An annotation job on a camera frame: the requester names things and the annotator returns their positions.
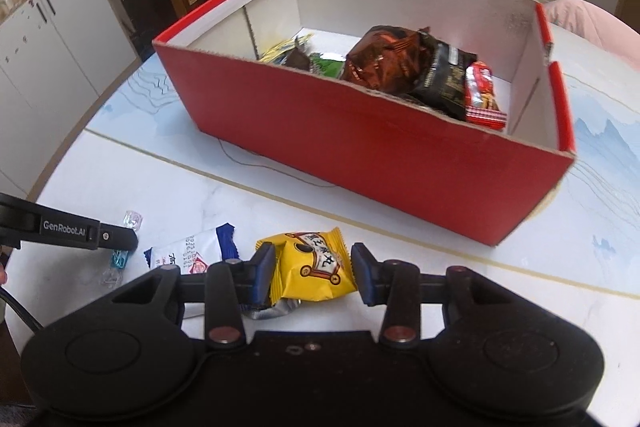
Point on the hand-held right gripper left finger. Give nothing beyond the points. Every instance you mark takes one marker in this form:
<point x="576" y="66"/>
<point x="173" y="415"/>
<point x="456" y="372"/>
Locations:
<point x="264" y="274"/>

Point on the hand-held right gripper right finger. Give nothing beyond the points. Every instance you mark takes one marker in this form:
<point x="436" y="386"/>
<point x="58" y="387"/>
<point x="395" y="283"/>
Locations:
<point x="361" y="274"/>

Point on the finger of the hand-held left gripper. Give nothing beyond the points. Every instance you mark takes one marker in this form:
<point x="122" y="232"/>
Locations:
<point x="75" y="232"/>

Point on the red cardboard box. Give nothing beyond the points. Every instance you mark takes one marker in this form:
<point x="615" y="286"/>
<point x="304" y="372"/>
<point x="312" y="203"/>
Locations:
<point x="400" y="157"/>

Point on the red checkered snack bag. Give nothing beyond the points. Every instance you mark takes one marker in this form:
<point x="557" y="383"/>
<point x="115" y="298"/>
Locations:
<point x="482" y="99"/>

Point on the brown orange snack bag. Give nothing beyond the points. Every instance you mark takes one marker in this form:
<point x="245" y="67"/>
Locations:
<point x="385" y="57"/>

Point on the silver snack packet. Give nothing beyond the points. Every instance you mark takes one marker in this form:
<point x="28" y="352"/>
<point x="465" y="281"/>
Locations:
<point x="270" y="309"/>

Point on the clear wrapped candy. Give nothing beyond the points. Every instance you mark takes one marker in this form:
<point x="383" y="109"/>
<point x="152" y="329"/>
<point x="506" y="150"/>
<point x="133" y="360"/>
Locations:
<point x="132" y="219"/>

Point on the white blue-edged snack packet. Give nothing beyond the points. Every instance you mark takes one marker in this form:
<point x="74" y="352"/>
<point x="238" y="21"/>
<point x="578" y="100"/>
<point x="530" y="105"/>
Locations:
<point x="192" y="251"/>

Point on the white cabinet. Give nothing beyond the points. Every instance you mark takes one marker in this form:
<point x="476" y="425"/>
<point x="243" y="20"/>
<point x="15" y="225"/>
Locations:
<point x="50" y="37"/>

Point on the black snack packet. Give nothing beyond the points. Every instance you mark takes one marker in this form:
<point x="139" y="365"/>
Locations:
<point x="445" y="82"/>

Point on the green snack packet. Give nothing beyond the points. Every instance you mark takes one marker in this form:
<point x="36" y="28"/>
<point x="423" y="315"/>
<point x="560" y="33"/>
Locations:
<point x="327" y="64"/>

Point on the pink padded cloth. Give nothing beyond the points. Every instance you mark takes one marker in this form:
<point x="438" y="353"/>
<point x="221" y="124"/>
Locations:
<point x="595" y="29"/>

